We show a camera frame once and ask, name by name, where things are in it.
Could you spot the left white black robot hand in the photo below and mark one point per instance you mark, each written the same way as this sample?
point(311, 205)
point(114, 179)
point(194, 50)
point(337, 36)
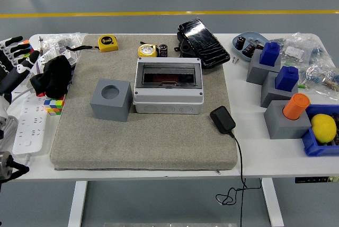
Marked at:
point(16, 71)

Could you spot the grey electrical box with lid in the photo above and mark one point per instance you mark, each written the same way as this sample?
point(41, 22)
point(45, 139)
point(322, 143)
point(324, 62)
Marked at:
point(167, 99)

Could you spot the thin metal tool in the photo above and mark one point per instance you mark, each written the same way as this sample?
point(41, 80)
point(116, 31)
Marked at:
point(40, 45)

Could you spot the white packaged breaker device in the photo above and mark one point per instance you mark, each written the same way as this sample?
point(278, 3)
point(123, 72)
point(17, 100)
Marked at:
point(49, 56)

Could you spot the black cloth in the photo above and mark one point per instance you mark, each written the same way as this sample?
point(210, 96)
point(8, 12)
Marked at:
point(54, 77)

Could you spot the small colourful puzzle cube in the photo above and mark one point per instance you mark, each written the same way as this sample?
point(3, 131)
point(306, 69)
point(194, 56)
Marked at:
point(54, 105)

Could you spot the clear bag of parts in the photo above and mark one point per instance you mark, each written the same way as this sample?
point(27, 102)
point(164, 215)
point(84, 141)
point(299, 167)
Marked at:
point(299, 49)
point(58, 40)
point(323, 78)

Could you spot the white power strip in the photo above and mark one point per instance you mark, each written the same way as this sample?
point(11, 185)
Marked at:
point(30, 126)

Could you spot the yellow square tape measure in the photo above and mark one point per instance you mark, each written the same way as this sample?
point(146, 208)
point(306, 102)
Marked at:
point(107, 43)

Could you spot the grey block with round hole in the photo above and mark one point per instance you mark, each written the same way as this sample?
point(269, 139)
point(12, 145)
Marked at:
point(111, 107)

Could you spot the yellow round tape measure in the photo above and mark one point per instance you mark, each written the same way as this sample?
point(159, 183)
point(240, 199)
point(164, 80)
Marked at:
point(147, 50)

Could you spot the white table leg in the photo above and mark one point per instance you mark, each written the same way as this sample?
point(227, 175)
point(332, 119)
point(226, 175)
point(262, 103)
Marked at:
point(78, 203)
point(272, 203)

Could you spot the black capacitor with silver top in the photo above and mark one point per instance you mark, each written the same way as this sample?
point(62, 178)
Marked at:
point(163, 50)

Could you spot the grey-brown mat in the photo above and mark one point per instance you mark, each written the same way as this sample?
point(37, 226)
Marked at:
point(148, 142)

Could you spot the black glossy plastic case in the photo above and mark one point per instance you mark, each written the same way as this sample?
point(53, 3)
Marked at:
point(206, 44)

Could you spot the black power adapter plug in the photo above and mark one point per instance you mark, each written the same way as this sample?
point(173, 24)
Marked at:
point(222, 119)

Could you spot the black capacitor in dish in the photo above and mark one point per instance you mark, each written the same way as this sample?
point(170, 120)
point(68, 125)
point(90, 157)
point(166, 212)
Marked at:
point(240, 42)

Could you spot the dark brown capacitor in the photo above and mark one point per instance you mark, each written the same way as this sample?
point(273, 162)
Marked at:
point(248, 50)

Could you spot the blue-grey oval dish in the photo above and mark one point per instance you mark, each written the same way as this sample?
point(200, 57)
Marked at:
point(247, 36)

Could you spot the grey block holder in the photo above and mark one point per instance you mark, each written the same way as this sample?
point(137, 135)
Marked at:
point(255, 71)
point(283, 127)
point(270, 93)

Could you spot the blue block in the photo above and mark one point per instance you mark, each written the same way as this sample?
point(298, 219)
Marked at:
point(286, 78)
point(269, 53)

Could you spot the small green part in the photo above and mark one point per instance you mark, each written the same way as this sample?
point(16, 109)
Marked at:
point(302, 86)

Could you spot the blue plastic bin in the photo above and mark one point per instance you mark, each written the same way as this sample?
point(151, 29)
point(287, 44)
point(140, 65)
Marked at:
point(312, 147)

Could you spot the yellow lemon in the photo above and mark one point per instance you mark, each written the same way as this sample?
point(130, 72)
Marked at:
point(323, 127)

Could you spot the black table control panel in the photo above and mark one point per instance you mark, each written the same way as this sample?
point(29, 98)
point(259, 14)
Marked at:
point(315, 179)

